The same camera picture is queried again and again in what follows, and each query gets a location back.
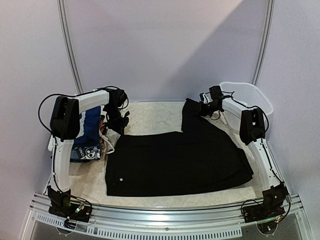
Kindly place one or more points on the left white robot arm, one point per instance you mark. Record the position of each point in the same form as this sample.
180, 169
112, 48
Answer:
65, 127

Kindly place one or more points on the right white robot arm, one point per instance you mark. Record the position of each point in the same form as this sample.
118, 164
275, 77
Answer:
248, 113

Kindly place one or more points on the wall aluminium profile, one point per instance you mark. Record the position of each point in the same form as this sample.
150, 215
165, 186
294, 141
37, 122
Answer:
264, 41
61, 5

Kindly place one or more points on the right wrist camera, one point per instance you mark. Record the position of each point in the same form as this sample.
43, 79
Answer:
204, 98

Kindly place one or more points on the white plastic basket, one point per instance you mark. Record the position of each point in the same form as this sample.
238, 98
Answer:
244, 95

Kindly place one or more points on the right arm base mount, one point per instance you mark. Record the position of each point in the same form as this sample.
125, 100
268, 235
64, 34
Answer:
273, 209

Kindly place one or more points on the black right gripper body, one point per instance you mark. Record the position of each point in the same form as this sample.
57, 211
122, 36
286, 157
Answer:
202, 108

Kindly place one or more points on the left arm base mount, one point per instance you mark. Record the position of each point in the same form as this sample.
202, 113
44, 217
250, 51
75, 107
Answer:
72, 208

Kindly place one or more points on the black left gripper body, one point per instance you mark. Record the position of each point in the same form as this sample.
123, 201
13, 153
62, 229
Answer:
115, 121

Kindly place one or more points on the black garment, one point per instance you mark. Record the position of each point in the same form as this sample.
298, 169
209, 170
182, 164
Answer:
200, 158

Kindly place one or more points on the aluminium front rail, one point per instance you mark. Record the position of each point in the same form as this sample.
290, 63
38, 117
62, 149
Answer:
224, 222

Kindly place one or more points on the left wall aluminium profile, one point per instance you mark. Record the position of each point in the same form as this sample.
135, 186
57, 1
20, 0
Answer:
61, 5

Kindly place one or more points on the right wall aluminium profile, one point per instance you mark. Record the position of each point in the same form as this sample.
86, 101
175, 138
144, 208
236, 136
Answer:
264, 41

